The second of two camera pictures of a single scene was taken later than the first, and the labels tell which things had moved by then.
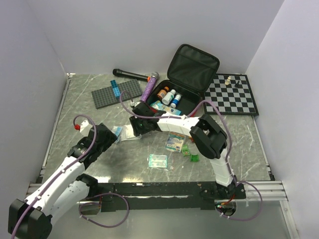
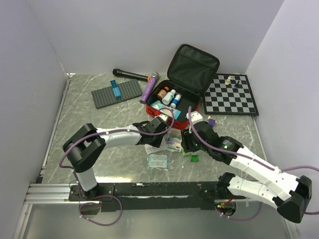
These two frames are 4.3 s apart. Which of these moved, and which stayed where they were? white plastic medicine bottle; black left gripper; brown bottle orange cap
Moved: black left gripper
Stayed: brown bottle orange cap; white plastic medicine bottle
